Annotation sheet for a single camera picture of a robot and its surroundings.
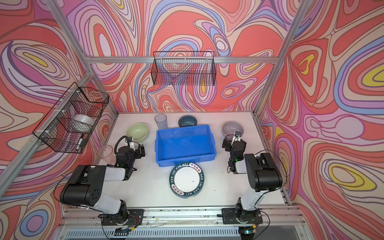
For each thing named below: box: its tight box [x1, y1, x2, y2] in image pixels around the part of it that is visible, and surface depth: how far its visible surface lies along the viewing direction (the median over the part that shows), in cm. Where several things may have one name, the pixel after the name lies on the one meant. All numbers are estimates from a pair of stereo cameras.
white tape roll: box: [70, 114, 95, 134], surface depth 74 cm
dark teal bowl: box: [178, 115, 198, 128], surface depth 110 cm
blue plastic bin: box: [155, 124, 217, 167], surface depth 103 cm
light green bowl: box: [126, 123, 149, 143], surface depth 107 cm
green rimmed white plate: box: [169, 162, 205, 199], surface depth 84 cm
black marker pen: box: [76, 134, 84, 151], surface depth 74 cm
